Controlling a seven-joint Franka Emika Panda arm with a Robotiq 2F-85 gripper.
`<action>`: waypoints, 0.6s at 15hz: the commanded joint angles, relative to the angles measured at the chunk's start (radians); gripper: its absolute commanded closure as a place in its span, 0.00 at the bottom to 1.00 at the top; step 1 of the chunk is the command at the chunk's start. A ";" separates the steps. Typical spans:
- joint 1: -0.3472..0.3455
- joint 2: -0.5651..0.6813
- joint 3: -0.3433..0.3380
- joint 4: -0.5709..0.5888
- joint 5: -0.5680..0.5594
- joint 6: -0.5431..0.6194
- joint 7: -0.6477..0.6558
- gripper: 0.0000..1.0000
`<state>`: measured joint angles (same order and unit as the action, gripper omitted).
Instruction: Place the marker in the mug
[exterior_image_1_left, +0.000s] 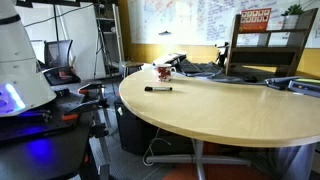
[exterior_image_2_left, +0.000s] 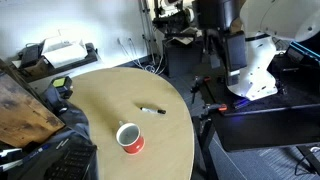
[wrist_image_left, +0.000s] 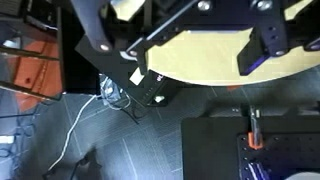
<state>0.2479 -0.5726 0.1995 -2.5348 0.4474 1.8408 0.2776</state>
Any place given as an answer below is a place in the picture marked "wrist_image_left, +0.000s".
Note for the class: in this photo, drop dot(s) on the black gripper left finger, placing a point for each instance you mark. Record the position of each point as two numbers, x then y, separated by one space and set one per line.
89 15

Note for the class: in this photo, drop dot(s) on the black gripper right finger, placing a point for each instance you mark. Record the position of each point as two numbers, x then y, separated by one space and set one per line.
268 38

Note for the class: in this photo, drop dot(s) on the round wooden table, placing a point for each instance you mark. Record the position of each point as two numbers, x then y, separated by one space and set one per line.
210 59

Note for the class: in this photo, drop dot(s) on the orange black bar clamp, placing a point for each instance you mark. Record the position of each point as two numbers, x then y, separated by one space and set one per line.
255 139

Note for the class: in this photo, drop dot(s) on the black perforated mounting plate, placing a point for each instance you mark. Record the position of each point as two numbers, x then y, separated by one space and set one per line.
281 156

